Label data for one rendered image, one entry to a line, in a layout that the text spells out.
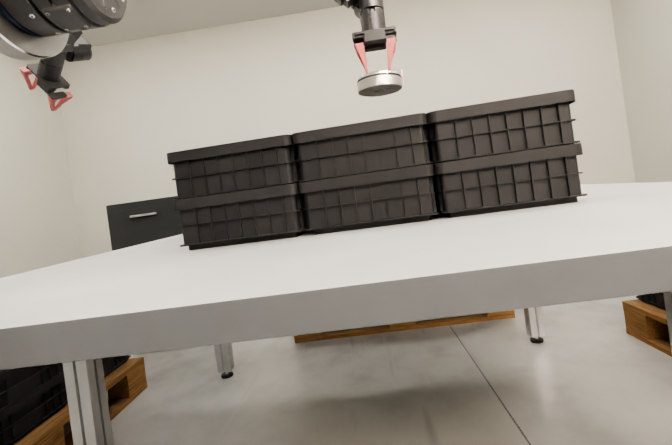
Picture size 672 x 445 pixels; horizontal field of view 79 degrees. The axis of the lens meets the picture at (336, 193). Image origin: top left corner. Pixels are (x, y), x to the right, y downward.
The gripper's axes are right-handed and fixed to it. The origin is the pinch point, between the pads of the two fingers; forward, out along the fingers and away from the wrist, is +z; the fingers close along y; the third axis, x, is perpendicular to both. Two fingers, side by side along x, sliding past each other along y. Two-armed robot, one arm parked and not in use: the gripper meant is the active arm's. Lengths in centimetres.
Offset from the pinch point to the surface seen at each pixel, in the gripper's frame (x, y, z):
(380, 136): 7.0, 0.9, 16.0
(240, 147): 8.6, 32.0, 14.9
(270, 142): 8.5, 25.1, 14.6
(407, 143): 7.5, -4.7, 18.3
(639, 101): -340, -246, -42
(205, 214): 7, 42, 29
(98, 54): -311, 307, -163
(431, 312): 58, -3, 40
